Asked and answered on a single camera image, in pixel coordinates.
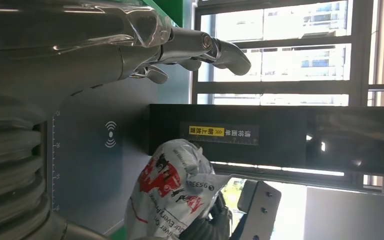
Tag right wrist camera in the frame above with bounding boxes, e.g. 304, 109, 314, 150
236, 179, 282, 240

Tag white package with black print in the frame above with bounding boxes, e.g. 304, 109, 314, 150
125, 139, 233, 240

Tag yellow and black label sticker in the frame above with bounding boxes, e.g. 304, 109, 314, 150
179, 121, 260, 146

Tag black scanner machine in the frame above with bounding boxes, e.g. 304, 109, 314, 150
44, 64, 384, 237

